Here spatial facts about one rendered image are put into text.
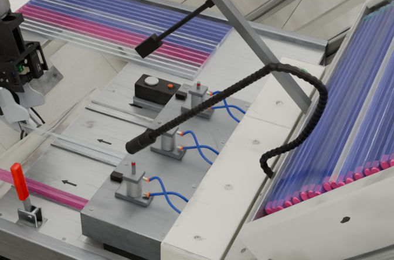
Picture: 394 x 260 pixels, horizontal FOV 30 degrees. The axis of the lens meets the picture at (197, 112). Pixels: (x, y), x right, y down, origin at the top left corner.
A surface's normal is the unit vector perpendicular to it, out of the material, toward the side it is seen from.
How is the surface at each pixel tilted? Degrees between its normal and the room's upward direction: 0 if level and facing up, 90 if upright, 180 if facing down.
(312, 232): 90
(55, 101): 0
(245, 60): 44
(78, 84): 0
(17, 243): 90
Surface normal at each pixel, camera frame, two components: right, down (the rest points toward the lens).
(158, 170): 0.03, -0.79
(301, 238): -0.41, 0.55
